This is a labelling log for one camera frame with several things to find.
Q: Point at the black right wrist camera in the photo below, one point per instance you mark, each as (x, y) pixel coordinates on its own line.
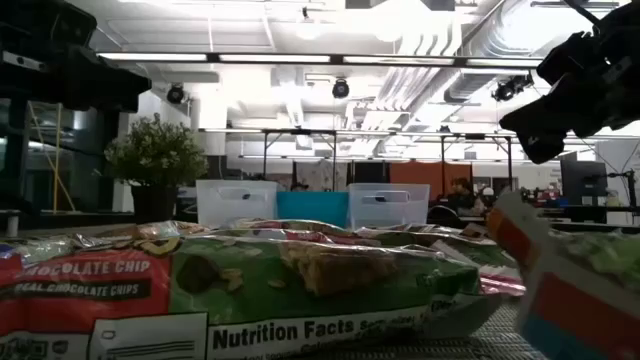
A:
(570, 57)

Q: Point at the round white pendant lamp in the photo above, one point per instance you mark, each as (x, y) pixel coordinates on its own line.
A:
(308, 30)

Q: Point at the clear plastic bin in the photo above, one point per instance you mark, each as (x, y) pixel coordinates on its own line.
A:
(235, 210)
(415, 210)

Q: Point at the long linear ceiling light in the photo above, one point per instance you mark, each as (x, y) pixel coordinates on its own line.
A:
(275, 58)

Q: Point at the teal plastic bin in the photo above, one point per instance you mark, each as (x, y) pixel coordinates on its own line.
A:
(312, 207)

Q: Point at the black monitor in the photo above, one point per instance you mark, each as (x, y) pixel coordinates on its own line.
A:
(582, 180)

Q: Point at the orange partition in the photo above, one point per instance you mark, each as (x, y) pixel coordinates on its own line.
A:
(420, 177)

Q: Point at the green granola bar packet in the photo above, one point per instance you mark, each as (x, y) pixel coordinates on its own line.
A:
(300, 280)

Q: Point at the black aluminium table frame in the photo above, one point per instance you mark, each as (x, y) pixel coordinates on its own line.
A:
(75, 220)

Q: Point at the black metal rig frame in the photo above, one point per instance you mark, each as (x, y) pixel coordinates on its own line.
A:
(475, 136)
(300, 132)

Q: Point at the green potted plant black pot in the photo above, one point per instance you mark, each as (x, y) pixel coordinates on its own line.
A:
(155, 160)

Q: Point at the person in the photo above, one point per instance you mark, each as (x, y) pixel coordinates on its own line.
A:
(487, 196)
(460, 192)

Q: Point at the black ceiling spotlight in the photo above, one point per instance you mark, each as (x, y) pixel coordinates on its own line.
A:
(340, 88)
(175, 93)
(505, 91)

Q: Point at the black chair back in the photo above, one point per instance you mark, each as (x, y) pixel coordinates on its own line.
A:
(445, 216)

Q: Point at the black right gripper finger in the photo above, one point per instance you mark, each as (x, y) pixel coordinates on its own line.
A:
(542, 117)
(545, 146)

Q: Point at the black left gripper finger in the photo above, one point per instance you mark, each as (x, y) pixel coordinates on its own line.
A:
(110, 75)
(115, 102)

